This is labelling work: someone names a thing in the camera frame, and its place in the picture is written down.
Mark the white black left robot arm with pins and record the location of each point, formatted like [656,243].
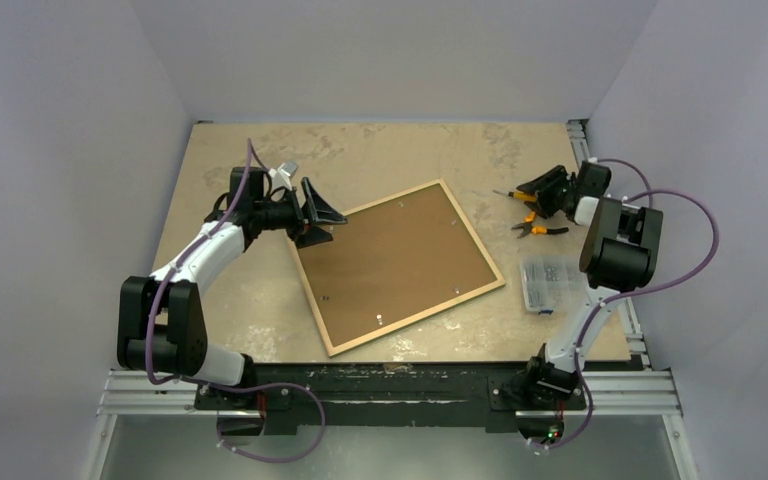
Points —
[161,326]

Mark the aluminium front rail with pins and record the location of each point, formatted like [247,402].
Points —
[646,393]

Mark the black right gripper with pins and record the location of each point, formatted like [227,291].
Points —
[562,192]

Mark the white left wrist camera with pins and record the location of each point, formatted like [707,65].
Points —
[282,176]

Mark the aluminium right side rail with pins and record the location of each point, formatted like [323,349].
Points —
[614,259]

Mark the yellow handled screwdriver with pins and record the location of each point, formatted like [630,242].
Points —
[517,195]

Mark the green wooden picture frame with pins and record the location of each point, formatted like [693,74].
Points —
[400,263]

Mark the clear plastic box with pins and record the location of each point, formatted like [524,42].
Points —
[551,283]

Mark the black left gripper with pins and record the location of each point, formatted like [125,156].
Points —
[316,212]

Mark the aluminium rail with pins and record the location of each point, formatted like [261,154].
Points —
[646,393]
[614,259]

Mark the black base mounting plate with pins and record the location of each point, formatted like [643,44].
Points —
[427,394]

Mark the orange handled pliers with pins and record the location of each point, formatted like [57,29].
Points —
[536,226]

